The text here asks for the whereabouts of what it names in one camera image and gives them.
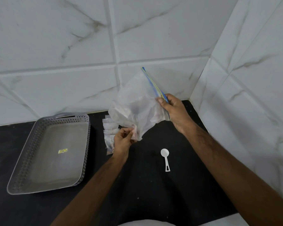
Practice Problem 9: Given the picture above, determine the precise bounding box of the grey perforated plastic tray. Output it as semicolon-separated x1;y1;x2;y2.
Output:
7;112;91;195

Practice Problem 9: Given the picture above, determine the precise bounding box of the person's right hand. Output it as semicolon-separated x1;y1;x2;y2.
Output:
156;93;196;135

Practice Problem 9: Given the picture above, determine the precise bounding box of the person's white shirt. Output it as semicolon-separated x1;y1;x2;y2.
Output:
117;219;178;226

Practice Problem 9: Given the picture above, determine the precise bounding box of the person's left forearm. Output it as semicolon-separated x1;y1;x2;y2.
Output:
50;153;130;226

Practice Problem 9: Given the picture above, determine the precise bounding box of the person's right forearm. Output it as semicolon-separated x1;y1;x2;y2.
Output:
182;122;283;226

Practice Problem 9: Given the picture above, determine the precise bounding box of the stack of small clear pouches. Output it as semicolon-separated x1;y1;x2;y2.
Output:
102;114;120;156

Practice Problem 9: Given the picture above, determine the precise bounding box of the white plastic measuring spoon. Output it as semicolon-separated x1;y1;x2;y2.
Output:
160;148;171;172

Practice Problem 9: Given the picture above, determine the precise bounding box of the clear zip-top plastic bag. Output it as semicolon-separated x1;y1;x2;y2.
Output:
108;67;171;141

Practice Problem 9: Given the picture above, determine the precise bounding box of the person's left hand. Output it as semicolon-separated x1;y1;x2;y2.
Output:
113;127;138;161

